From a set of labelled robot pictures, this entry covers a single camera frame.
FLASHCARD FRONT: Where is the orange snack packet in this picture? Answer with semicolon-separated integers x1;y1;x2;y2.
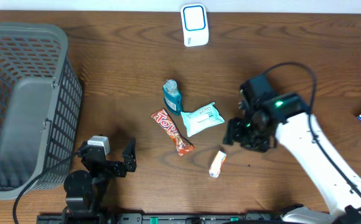
209;151;227;178

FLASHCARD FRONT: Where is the red Top chocolate bar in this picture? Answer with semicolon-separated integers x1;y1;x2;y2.
151;108;194;156

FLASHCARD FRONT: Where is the light blue wet wipes pack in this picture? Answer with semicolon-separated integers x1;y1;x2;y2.
181;102;225;137

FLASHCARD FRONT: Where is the blue mouthwash bottle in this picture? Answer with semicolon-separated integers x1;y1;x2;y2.
162;80;183;115

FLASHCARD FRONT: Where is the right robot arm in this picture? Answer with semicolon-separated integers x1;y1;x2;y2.
223;93;361;223

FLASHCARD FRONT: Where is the white barcode scanner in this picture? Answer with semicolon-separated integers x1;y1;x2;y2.
180;3;209;47

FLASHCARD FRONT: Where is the grey plastic shopping basket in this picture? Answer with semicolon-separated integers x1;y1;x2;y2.
0;22;83;200

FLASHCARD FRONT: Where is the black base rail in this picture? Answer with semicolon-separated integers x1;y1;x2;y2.
36;213;285;224

